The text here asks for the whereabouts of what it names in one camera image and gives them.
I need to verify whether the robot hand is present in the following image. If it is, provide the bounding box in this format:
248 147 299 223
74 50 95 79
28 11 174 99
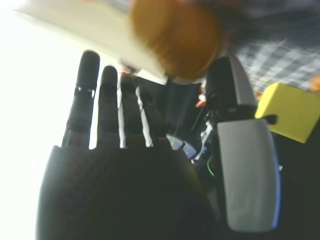
34 50 280 240

